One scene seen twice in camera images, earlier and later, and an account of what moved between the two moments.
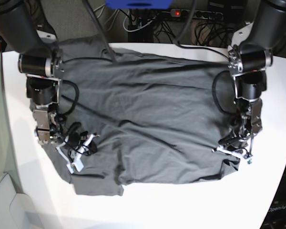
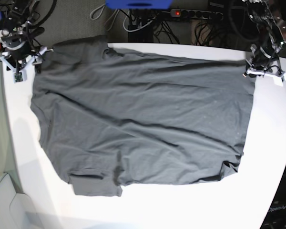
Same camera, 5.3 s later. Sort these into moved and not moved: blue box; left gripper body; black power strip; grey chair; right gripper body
Moved: right gripper body; left gripper body
Not moved: grey chair; black power strip; blue box
